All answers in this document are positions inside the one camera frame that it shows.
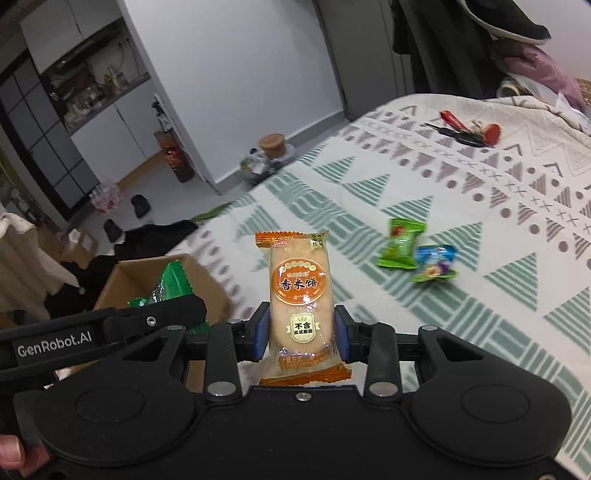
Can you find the dark red bottle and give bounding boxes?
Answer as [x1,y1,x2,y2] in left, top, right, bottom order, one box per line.
[161,144,195,184]

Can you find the dark hanging jacket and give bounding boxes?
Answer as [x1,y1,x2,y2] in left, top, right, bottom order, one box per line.
[392,0,552,100]

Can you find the brown cardboard box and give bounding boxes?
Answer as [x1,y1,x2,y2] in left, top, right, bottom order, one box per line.
[92,253,234,393]

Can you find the black grid panel door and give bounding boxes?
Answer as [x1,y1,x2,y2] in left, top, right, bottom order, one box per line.
[0,51,100,210]

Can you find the person's left hand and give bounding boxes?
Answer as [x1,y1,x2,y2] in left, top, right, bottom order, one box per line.
[0,433,51,469]

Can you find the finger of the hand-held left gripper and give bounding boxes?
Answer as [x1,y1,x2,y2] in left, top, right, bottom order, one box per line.
[107,295,208,346]

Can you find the light green candy packet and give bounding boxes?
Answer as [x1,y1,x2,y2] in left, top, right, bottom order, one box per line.
[376,217,428,271]

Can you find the small cardboard box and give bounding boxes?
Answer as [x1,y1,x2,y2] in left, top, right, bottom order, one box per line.
[39,226,100,269]

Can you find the grey door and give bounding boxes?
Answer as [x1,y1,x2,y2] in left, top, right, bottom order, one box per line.
[318,0,408,121]

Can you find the orange rice cracker packet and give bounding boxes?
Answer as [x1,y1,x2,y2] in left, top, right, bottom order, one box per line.
[255,230,350,387]

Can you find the pink cloth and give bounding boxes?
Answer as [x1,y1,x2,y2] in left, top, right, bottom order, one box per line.
[501,44,588,112]

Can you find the red and black tools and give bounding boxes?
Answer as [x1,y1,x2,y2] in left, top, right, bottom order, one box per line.
[425,110,503,149]

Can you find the glass jar with cork lid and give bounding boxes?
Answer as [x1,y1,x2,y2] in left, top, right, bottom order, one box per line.
[256,133,296,175]

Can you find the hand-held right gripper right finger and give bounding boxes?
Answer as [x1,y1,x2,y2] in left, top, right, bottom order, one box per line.
[334,304,485,401]

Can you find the black cloth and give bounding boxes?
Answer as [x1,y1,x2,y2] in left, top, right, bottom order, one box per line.
[113,219,199,263]

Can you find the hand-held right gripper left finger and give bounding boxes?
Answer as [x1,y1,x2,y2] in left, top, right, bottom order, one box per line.
[122,301,271,401]

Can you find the dark green snack packet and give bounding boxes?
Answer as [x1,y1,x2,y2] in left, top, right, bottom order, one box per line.
[127,260,211,334]

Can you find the pink pack of bottles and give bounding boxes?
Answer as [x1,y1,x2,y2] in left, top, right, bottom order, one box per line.
[89,182,124,214]

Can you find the white cabinet with shelf niche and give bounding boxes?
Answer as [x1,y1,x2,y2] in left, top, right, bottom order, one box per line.
[21,4,162,181]

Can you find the small blue candy packet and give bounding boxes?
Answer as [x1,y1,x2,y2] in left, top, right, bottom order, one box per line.
[411,244,458,284]

